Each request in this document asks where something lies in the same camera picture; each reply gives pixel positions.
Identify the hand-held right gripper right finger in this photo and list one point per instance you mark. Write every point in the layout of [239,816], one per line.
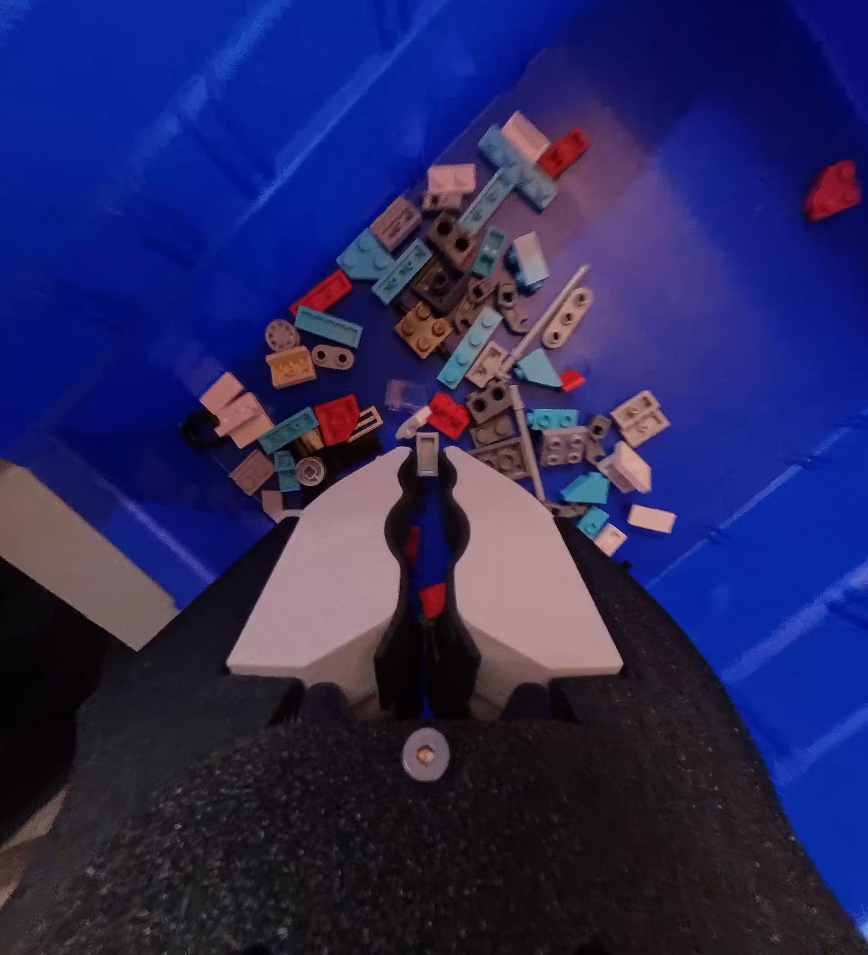
[531,597]

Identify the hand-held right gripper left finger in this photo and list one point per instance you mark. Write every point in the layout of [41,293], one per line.
[322,589]

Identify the pile of small lego pieces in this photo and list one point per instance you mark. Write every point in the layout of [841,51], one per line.
[564,446]

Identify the grey lego tile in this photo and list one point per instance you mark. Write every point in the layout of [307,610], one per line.
[428,455]

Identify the blue plastic bin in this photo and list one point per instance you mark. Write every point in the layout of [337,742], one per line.
[702,298]

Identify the red lego slope piece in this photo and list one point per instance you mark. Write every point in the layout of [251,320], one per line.
[833,190]

